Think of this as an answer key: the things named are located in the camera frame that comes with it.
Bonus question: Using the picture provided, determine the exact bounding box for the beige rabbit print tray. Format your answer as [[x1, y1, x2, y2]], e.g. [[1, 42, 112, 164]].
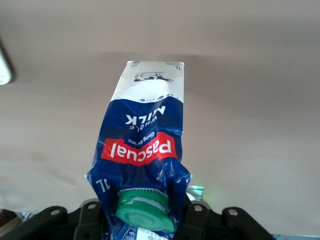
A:
[[0, 37, 13, 86]]

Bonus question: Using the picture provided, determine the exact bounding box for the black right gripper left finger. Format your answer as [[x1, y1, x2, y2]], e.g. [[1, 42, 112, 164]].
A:
[[0, 198, 107, 240]]

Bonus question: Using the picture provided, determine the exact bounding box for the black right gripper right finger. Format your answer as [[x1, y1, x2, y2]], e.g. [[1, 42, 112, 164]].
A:
[[174, 202, 276, 240]]

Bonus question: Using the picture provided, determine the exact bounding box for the blue white milk carton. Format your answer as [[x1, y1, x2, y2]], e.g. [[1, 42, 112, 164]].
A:
[[84, 60, 195, 240]]

